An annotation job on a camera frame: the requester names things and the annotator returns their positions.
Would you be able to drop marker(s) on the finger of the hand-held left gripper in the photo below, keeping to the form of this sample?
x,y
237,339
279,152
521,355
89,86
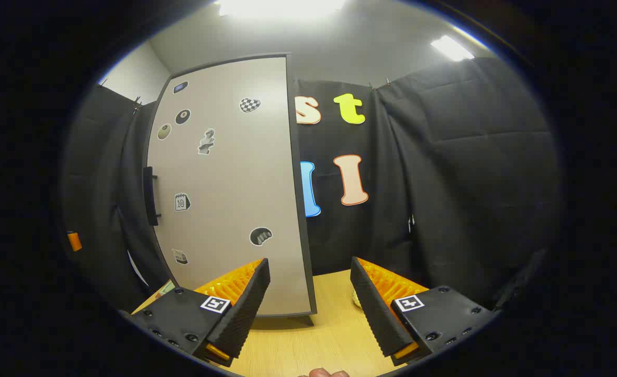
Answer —
x,y
74,241

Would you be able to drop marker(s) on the small ceiling light panel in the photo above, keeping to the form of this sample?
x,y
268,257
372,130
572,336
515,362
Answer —
x,y
452,48

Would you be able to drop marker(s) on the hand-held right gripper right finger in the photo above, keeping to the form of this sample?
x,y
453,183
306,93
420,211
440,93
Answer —
x,y
373,309

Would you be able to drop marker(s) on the beige cabinet door with stickers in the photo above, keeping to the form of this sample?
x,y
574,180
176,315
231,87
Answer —
x,y
235,173

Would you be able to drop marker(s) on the yellow fuzzy ball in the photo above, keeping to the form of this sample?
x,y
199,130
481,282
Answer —
x,y
357,300

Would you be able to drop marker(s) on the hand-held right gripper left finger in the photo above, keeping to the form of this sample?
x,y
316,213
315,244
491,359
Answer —
x,y
245,314

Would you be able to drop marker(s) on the pale green coaster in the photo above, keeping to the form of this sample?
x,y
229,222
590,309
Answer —
x,y
165,288

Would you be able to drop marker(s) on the black backdrop cloth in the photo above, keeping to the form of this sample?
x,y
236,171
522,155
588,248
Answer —
x,y
470,183

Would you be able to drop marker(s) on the large ceiling light panel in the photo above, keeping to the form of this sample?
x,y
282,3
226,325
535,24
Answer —
x,y
282,6

